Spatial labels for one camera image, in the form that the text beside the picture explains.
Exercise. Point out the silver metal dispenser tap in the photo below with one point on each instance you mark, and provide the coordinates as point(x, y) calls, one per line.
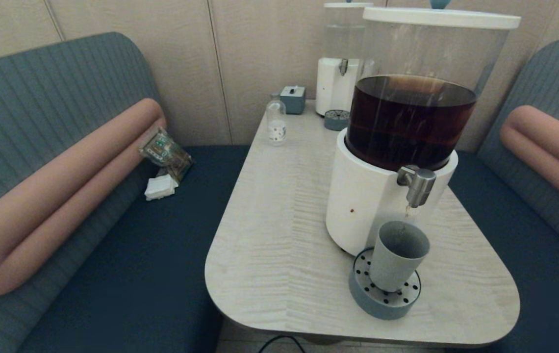
point(419, 188)

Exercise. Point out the grey plastic cup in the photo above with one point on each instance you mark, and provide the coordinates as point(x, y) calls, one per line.
point(396, 260)

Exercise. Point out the clear plastic bottle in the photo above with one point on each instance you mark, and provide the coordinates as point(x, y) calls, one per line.
point(276, 128)

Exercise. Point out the small blue tissue box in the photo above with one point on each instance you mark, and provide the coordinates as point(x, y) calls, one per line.
point(293, 101)

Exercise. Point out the small blue drip tray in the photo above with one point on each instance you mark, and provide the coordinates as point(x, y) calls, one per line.
point(336, 120)

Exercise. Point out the large dispenser with dark tea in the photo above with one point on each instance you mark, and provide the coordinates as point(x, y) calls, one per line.
point(372, 211)

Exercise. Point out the small white water dispenser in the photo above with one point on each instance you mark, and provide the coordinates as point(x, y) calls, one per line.
point(333, 84)

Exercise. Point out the green snack packet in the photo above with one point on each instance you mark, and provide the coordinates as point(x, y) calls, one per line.
point(164, 151)

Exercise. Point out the white folded napkin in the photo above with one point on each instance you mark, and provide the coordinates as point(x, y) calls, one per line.
point(160, 188)

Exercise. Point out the large blue perforated drip tray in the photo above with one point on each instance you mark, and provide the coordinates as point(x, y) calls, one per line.
point(381, 306)

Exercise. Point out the small white dispenser lid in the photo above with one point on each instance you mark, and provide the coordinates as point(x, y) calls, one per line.
point(345, 4)

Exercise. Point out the large white dispenser lid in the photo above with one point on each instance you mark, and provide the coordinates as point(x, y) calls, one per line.
point(441, 18)

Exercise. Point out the blue booth sofa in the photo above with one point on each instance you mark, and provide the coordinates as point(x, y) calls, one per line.
point(39, 98)
point(544, 274)

